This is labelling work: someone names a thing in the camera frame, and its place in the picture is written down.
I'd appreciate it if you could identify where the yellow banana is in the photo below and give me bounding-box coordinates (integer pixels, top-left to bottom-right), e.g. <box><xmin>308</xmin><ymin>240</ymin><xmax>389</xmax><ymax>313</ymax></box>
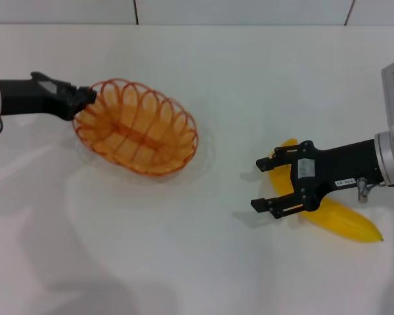
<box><xmin>269</xmin><ymin>137</ymin><xmax>384</xmax><ymax>245</ymax></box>

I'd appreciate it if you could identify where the right wrist connector with cable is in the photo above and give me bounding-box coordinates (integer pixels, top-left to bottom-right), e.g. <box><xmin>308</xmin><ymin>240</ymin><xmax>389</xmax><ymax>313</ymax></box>
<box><xmin>356</xmin><ymin>177</ymin><xmax>387</xmax><ymax>203</ymax></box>

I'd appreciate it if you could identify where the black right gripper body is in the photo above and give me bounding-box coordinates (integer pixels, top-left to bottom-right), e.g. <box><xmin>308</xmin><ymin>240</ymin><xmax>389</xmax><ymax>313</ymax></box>
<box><xmin>290</xmin><ymin>139</ymin><xmax>383</xmax><ymax>211</ymax></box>

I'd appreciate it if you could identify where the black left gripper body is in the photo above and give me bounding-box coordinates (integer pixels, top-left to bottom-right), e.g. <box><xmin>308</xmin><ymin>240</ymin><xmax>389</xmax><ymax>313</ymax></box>
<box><xmin>0</xmin><ymin>71</ymin><xmax>83</xmax><ymax>122</ymax></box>

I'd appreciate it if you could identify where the orange woven plastic basket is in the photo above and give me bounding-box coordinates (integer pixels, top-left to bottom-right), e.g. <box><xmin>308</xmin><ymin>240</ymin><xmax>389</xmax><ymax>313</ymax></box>
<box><xmin>72</xmin><ymin>77</ymin><xmax>200</xmax><ymax>177</ymax></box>

